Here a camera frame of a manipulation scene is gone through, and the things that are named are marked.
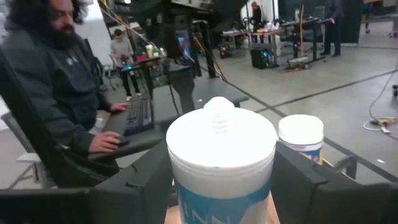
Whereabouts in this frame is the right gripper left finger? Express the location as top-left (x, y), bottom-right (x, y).
top-left (0, 140), bottom-right (174, 224)

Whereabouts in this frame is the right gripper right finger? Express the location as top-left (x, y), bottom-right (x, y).
top-left (269, 141), bottom-right (398, 224)

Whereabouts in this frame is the blue silicone sealant tube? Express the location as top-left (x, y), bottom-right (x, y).
top-left (165, 96), bottom-right (279, 224)

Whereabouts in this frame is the Lysol wipes canister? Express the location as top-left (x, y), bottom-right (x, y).
top-left (277, 114), bottom-right (325, 166)

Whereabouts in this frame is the black keyboard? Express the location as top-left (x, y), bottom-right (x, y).
top-left (123, 96), bottom-right (154, 137)

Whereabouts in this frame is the person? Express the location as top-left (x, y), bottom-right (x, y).
top-left (0, 0), bottom-right (131, 187)
top-left (250, 1), bottom-right (264, 44)
top-left (320, 0), bottom-right (343, 58)
top-left (109, 28), bottom-right (142, 102)

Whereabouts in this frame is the black desk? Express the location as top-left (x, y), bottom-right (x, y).
top-left (88, 76), bottom-right (249, 161)

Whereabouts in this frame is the black computer tower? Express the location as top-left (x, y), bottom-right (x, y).
top-left (251, 46), bottom-right (275, 70)
top-left (218, 43), bottom-right (233, 59)

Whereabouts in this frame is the black monitor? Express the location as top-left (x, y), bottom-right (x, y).
top-left (174, 28), bottom-right (196, 65)

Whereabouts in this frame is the white cable bundle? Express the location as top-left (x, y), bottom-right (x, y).
top-left (363, 116), bottom-right (398, 135)

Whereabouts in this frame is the grey metal chair frame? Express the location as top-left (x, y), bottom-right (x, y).
top-left (0, 111), bottom-right (48, 189)

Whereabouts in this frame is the thin black floor cable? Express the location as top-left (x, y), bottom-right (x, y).
top-left (368, 58), bottom-right (398, 141)

